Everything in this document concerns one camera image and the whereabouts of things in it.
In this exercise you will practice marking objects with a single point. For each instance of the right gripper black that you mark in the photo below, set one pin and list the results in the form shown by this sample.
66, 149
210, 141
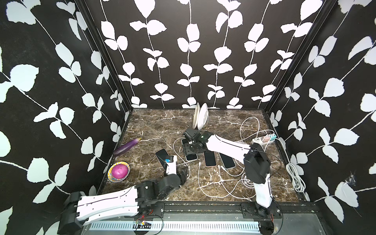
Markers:
186, 150

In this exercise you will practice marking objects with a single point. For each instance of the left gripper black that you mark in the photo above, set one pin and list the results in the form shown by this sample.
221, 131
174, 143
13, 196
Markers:
182, 176

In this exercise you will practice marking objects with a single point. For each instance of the black phone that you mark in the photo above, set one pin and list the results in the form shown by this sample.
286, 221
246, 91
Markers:
189, 157
163, 158
210, 160
228, 162

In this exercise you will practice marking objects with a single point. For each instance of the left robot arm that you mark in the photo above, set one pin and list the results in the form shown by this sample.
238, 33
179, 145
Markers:
80, 210

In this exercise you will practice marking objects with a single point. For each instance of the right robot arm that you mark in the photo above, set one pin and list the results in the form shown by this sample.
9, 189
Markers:
256, 163

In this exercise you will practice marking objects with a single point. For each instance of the clear plate rack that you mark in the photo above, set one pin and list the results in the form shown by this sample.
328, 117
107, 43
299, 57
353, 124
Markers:
195, 116

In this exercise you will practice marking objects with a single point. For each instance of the white plate in rack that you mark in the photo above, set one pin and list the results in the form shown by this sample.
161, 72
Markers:
202, 117

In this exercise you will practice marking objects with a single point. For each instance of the purple onion in bowl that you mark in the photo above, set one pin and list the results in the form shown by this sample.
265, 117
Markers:
119, 171

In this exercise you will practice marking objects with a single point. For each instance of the yellow rimmed bowl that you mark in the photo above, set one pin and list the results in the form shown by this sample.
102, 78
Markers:
109, 175

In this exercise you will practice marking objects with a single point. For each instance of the purple eggplant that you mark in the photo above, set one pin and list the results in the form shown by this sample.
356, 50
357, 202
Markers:
126, 147

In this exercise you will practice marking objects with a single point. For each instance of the white power strip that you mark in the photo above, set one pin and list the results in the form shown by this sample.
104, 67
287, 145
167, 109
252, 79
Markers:
264, 140

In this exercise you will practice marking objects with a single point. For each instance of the white perforated strip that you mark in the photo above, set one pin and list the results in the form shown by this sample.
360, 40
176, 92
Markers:
178, 226

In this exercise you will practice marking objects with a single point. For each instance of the black front rail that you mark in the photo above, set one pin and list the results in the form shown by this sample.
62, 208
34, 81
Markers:
247, 210

